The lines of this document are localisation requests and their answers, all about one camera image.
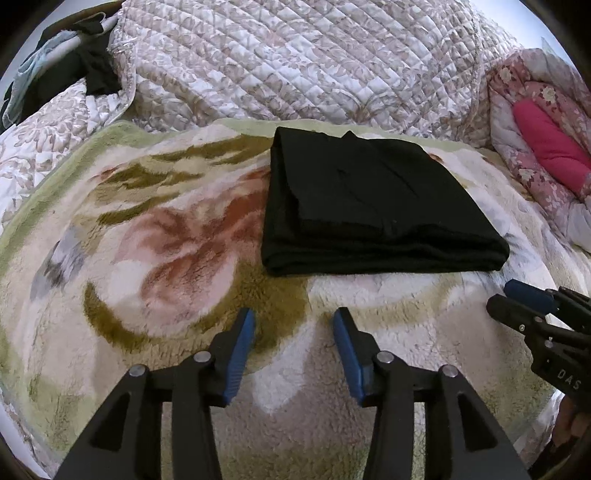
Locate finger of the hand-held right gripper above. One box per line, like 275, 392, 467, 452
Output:
503, 278, 591, 334
486, 294, 566, 354

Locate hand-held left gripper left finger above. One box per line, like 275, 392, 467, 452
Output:
54, 308, 257, 480

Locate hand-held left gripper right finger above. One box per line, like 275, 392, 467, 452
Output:
332, 308, 533, 480

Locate black pants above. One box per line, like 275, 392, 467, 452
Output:
261, 126, 510, 278

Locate person's right hand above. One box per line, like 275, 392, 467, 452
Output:
553, 396, 591, 450

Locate floral fleece blanket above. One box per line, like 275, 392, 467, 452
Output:
0, 117, 591, 480

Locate pink pillow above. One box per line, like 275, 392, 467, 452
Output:
513, 100, 591, 193

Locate pink floral comforter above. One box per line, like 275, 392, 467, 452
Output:
482, 46, 591, 254

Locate quilted floral bedspread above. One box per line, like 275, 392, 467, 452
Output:
0, 0, 525, 222

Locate black garment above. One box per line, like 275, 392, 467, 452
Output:
2, 16, 122, 130

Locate light blue cloth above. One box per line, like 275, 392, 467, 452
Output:
7, 34, 77, 109

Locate wooden headboard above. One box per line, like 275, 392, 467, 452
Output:
44, 0, 126, 35

